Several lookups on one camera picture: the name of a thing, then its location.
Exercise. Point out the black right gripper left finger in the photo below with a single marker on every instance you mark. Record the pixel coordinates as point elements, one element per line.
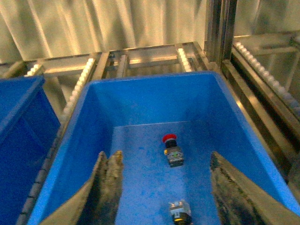
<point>97,201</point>

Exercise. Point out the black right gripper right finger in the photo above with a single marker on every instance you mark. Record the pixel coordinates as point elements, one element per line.
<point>239,201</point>

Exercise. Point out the yellow button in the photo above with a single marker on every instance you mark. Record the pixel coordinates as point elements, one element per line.
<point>180,212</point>

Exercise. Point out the red button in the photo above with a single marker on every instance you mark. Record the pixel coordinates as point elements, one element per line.
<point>172,151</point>

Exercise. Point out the blue source bin with buttons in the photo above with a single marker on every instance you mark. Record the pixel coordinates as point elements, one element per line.
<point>28,127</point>

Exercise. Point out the blue target bin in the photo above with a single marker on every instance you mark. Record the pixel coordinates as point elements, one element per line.
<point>132,115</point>

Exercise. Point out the metal roller rack frame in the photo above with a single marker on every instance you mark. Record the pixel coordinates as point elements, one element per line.
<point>71,43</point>

